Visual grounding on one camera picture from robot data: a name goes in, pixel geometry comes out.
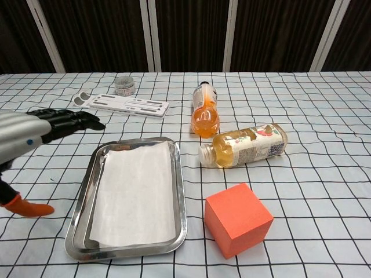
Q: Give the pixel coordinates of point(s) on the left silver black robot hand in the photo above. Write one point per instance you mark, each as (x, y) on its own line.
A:
(20, 130)

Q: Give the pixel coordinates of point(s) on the white paper sheet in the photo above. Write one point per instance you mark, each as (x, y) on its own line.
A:
(134, 194)

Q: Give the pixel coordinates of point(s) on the rectangular metal tray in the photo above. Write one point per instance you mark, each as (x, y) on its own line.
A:
(179, 197)

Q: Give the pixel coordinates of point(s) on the yellow drink bottle white cap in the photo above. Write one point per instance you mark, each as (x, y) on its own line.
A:
(246, 144)

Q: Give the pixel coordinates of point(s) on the orange foam cube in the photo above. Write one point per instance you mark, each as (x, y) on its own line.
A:
(236, 220)

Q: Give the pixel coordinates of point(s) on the small clear plastic jar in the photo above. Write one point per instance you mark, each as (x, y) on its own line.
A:
(124, 86)

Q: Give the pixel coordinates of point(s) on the white black checked tablecloth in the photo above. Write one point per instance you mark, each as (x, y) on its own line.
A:
(304, 188)

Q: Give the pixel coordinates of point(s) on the aluminium frame post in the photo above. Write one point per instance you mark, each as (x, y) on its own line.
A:
(46, 37)
(233, 34)
(329, 34)
(150, 36)

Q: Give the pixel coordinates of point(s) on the orange drink bottle black cap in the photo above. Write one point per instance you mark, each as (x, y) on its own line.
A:
(205, 116)

